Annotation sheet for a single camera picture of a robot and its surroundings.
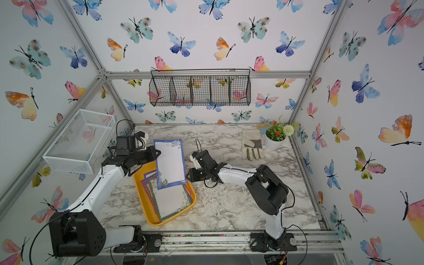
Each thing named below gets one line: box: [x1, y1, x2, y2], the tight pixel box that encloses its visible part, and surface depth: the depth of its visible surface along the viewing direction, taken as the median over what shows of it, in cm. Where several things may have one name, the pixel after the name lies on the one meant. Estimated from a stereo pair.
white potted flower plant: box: [264, 114, 300, 151], surface depth 99 cm
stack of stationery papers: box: [141, 170, 194, 222], surface depth 88 cm
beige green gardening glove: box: [241, 129, 263, 161], surface depth 110 cm
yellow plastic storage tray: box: [133, 160, 197, 227], surface depth 84 cm
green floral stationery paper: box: [148, 177, 194, 222], surface depth 88 cm
